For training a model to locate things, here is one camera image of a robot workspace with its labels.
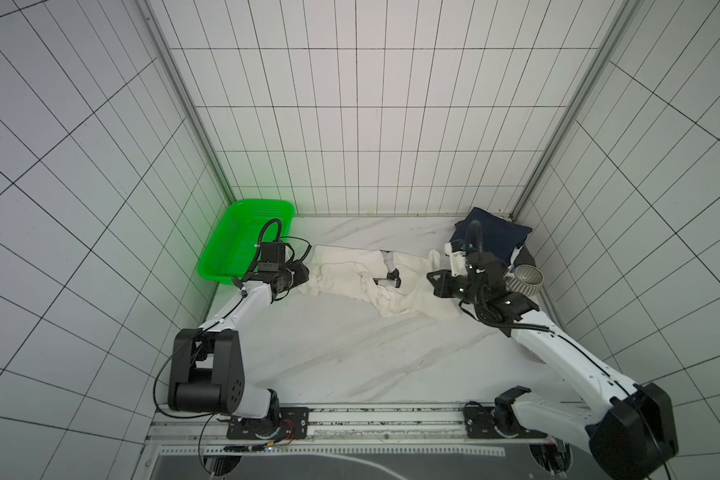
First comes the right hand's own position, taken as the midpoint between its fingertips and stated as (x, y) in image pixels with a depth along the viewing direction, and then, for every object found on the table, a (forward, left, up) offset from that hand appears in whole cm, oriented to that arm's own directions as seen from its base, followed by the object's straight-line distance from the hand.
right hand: (425, 274), depth 79 cm
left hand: (+4, +35, -8) cm, 37 cm away
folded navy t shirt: (+22, -29, -10) cm, 38 cm away
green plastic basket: (+22, +66, -15) cm, 71 cm away
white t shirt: (+12, +22, -17) cm, 30 cm away
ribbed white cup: (+9, -38, -18) cm, 43 cm away
